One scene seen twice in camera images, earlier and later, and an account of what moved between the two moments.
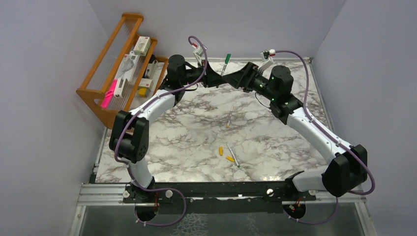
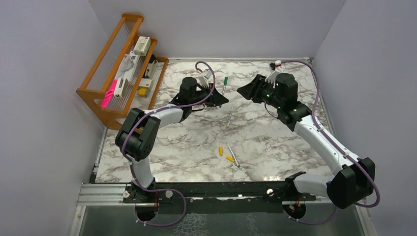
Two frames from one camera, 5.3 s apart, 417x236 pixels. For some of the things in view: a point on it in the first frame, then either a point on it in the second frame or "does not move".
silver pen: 229,117 does not move
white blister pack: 127,66 does not move
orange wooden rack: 128,70 does not move
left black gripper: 211,78 → 216,99
